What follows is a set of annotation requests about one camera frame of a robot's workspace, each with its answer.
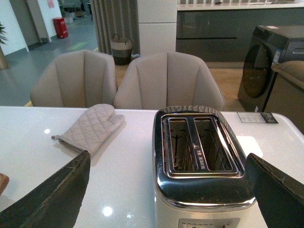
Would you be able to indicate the red box on floor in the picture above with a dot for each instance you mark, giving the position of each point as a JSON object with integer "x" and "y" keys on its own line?
{"x": 60, "y": 27}

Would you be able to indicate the beige chair on right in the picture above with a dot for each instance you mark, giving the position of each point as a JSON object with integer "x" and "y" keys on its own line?
{"x": 156, "y": 81}

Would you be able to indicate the grey pleated curtain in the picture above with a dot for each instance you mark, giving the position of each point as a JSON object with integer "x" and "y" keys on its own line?
{"x": 115, "y": 17}

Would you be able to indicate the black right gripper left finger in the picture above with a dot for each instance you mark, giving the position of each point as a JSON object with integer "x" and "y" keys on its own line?
{"x": 56, "y": 202}

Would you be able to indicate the slice of bread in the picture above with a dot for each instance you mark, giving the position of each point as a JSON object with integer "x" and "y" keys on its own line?
{"x": 4, "y": 180}

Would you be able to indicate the chrome two-slot toaster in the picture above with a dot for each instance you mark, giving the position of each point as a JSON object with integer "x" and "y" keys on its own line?
{"x": 198, "y": 170}

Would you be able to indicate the woven striped laundry basket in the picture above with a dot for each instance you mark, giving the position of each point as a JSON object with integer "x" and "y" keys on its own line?
{"x": 121, "y": 49}

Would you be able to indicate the beige cushion at right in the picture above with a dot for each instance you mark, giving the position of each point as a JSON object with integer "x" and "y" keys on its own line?
{"x": 293, "y": 71}

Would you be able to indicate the dark grey kitchen cabinet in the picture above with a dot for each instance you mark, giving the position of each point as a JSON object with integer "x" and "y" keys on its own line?
{"x": 224, "y": 35}

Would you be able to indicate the beige chair on left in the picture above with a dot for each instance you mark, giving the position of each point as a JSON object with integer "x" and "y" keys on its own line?
{"x": 81, "y": 78}

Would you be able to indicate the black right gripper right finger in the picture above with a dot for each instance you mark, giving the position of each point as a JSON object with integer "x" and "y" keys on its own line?
{"x": 280, "y": 197}

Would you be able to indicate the dark front-load washing machine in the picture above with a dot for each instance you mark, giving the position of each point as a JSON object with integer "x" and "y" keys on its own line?
{"x": 269, "y": 45}

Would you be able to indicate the beige chair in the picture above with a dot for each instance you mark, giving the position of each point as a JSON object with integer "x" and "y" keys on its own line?
{"x": 81, "y": 78}
{"x": 156, "y": 81}

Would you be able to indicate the grey quilted oven mitt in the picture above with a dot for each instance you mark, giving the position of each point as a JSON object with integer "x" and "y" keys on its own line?
{"x": 91, "y": 129}

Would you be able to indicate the information label card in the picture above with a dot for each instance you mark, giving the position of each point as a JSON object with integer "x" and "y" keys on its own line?
{"x": 257, "y": 117}

